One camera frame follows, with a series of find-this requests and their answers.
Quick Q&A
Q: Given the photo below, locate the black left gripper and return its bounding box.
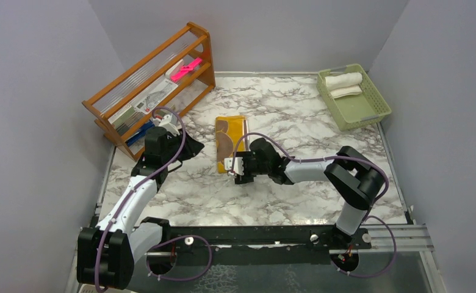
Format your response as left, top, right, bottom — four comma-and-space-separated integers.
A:
162, 128, 204, 164

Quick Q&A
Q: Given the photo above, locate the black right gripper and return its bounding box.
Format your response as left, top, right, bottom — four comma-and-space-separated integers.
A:
233, 153, 270, 184

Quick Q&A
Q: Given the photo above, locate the yellow towel white trim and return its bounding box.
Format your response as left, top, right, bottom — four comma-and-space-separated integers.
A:
215, 115, 248, 173

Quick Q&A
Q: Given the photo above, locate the white terry towel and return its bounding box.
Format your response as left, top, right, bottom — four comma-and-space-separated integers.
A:
324, 72, 363, 99

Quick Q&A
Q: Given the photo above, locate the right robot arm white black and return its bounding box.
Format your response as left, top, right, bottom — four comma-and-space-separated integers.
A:
223, 137, 389, 248

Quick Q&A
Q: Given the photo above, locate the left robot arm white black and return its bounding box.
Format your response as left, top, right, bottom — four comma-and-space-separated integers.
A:
76, 126, 204, 292

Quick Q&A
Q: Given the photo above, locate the blue pen pack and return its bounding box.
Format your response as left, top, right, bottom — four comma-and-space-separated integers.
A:
126, 121, 154, 146

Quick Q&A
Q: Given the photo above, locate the ruler set clear package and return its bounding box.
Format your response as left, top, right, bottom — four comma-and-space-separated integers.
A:
134, 78, 178, 114

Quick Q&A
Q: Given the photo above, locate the wooden shelf rack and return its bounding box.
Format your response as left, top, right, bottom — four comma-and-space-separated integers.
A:
82, 22, 216, 160

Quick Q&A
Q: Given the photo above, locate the green stapler box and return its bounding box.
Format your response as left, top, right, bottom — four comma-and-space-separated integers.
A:
109, 106, 144, 134

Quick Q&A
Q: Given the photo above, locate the pink plastic tool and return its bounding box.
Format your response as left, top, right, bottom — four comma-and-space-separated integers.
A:
169, 57, 203, 82

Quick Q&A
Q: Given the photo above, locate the light green plastic basket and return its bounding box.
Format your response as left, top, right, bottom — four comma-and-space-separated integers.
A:
317, 63, 392, 131

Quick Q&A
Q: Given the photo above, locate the white bin corner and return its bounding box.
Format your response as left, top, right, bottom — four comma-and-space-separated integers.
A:
78, 284, 98, 293

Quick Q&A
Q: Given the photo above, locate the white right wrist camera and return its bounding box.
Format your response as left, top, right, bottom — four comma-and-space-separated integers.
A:
223, 157, 244, 176

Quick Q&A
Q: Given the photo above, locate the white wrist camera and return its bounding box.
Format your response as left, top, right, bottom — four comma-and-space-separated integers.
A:
223, 157, 244, 176
152, 114, 180, 137

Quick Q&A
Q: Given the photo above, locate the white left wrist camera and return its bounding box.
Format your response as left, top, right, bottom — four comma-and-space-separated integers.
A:
152, 114, 180, 137

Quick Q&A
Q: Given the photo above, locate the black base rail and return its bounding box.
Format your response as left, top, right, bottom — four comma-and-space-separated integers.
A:
142, 217, 371, 266

